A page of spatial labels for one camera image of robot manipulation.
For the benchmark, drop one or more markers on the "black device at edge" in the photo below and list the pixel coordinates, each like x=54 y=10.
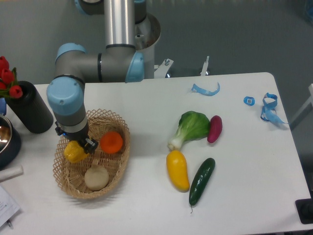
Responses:
x=305 y=210

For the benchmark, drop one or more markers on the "black cylindrical vase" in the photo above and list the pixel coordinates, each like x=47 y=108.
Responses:
x=31 y=109

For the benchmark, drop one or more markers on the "woven wicker basket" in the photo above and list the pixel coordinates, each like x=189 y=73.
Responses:
x=70 y=176

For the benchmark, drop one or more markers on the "crumpled blue tape strip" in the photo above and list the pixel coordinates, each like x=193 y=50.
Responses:
x=268 y=111

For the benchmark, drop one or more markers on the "small blue tape piece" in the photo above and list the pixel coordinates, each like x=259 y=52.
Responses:
x=249 y=101

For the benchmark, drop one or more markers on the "curved blue tape strip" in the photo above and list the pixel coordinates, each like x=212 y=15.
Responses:
x=196 y=89

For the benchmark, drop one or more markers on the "printed paper sheet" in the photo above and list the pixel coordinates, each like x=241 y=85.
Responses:
x=8 y=208

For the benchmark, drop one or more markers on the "yellow bell pepper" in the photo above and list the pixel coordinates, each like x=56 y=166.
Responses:
x=74 y=152

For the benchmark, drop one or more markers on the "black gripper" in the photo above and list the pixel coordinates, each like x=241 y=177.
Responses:
x=78 y=133

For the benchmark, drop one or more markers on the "white paper roll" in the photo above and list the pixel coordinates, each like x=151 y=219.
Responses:
x=10 y=173

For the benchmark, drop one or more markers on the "green bok choy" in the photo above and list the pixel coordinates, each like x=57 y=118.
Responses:
x=192 y=126

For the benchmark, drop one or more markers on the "orange fruit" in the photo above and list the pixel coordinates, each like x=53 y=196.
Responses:
x=111 y=142

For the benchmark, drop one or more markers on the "green cucumber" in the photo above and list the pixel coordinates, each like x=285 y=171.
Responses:
x=200 y=181

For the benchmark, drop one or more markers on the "red tulip bouquet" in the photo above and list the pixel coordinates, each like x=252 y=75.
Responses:
x=9 y=87

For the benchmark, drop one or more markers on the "yellow squash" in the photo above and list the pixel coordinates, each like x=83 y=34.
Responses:
x=177 y=170

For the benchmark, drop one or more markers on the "white table clamp bracket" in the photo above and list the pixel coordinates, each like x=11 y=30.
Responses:
x=162 y=70

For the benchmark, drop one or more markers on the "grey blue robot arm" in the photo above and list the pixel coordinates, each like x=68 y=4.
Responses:
x=74 y=67

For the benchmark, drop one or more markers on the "beige round bun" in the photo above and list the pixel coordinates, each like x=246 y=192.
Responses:
x=96 y=177

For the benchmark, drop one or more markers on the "purple sweet potato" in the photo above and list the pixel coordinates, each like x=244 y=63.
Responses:
x=216 y=126

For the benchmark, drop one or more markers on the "white table clamp post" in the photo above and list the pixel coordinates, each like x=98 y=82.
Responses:
x=205 y=71

